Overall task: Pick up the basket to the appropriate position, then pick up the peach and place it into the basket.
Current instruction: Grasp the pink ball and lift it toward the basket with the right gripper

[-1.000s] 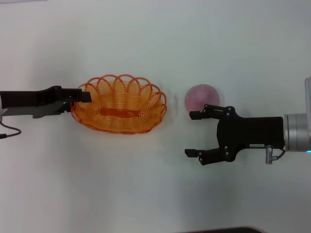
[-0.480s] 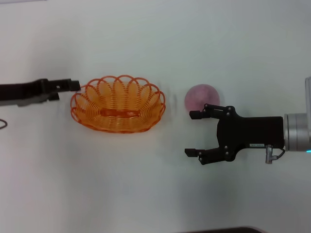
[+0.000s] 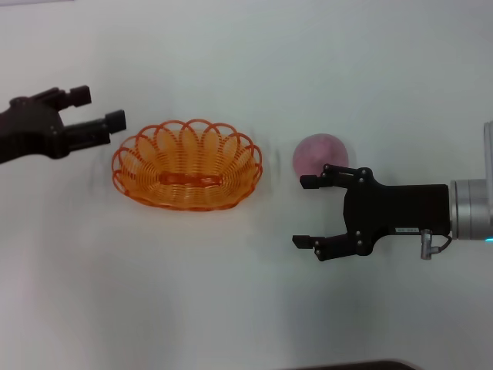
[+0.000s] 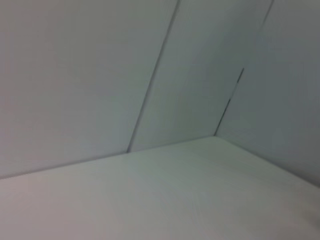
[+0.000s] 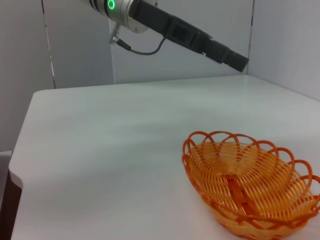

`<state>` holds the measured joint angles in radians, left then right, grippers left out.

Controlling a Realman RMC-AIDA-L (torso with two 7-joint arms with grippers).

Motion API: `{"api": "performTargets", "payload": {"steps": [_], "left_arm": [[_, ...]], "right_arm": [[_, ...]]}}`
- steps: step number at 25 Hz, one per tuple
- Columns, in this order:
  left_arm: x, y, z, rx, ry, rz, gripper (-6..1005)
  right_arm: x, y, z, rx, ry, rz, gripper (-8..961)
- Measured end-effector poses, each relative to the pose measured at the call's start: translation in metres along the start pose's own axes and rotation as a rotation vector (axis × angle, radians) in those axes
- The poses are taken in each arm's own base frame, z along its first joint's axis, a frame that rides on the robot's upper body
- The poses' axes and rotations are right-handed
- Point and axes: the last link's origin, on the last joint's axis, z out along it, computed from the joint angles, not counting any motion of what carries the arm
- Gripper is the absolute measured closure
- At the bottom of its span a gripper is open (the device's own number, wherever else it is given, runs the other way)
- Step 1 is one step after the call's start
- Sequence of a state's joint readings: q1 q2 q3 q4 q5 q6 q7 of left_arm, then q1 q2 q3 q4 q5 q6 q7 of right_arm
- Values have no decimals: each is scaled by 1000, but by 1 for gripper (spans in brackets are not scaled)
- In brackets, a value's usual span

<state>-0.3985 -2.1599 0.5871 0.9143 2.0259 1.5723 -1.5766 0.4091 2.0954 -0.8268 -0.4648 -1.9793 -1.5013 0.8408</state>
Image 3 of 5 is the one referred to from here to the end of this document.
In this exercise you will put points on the pink peach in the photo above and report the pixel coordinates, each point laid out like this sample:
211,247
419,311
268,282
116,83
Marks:
319,152

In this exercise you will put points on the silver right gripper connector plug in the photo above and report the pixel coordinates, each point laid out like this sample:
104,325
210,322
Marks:
426,246

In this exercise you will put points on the orange woven plastic basket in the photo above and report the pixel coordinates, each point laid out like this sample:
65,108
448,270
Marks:
188,179

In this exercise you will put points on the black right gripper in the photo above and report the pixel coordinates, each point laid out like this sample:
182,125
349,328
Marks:
396,210

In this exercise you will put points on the dark brown robot torso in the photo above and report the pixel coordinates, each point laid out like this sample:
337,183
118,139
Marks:
366,366

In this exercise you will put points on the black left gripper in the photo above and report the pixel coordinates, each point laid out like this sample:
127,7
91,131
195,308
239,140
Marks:
31,127

